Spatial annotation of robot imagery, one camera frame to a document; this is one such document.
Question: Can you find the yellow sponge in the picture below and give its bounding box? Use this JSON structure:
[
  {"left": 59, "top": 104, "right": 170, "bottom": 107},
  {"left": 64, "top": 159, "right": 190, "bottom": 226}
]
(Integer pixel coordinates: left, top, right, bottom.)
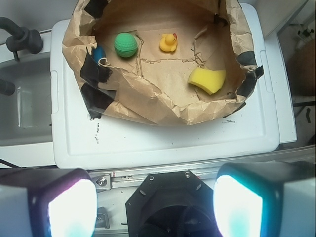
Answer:
[{"left": 188, "top": 67, "right": 226, "bottom": 95}]

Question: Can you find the green dimpled foam ball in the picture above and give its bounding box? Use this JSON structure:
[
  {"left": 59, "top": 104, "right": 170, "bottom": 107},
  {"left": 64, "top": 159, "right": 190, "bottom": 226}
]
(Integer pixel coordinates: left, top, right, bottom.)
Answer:
[{"left": 114, "top": 32, "right": 138, "bottom": 58}]

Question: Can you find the white plastic bin lid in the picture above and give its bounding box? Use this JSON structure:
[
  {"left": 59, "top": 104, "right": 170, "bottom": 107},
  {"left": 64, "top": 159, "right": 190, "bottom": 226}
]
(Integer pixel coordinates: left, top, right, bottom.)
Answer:
[{"left": 50, "top": 3, "right": 280, "bottom": 170}]

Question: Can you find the crumpled brown paper bag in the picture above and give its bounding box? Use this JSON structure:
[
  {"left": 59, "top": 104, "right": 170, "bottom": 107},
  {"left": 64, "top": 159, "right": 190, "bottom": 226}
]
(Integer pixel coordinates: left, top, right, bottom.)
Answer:
[{"left": 62, "top": 0, "right": 264, "bottom": 126}]

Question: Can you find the clear plastic bin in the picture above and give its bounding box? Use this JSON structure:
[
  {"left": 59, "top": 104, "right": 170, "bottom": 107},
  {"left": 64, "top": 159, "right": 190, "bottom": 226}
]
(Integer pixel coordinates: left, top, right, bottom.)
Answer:
[{"left": 0, "top": 51, "right": 54, "bottom": 147}]

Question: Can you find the black cylindrical handle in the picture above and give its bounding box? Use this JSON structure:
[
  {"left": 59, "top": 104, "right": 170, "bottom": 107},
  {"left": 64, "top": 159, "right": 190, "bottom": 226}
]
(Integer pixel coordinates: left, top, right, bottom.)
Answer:
[{"left": 0, "top": 79, "right": 15, "bottom": 96}]

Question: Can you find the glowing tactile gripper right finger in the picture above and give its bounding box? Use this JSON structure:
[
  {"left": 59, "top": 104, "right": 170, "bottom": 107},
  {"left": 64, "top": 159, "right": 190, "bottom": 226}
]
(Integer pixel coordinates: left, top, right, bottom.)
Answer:
[{"left": 213, "top": 161, "right": 316, "bottom": 237}]

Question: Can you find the yellow rubber duck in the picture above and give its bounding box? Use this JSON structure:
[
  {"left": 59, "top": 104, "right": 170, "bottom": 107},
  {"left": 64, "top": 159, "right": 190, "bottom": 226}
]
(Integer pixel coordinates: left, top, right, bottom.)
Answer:
[{"left": 159, "top": 33, "right": 178, "bottom": 52}]

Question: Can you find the black octagonal mount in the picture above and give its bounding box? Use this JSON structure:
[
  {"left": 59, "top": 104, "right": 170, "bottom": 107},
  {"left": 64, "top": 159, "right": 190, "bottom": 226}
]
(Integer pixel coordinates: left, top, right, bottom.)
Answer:
[{"left": 125, "top": 170, "right": 221, "bottom": 237}]

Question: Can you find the blue object behind paper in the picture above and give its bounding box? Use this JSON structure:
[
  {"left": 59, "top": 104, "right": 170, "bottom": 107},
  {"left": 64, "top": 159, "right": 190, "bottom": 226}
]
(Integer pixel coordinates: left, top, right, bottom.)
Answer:
[{"left": 92, "top": 46, "right": 106, "bottom": 63}]

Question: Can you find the aluminium extrusion rail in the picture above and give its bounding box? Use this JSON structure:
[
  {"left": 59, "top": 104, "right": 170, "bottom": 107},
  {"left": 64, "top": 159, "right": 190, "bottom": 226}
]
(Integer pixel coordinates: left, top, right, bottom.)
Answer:
[{"left": 88, "top": 160, "right": 223, "bottom": 192}]

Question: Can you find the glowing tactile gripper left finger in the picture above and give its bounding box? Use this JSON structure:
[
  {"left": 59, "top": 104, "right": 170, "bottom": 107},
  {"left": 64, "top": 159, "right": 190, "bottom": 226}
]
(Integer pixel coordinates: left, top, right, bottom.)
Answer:
[{"left": 0, "top": 168, "right": 98, "bottom": 237}]

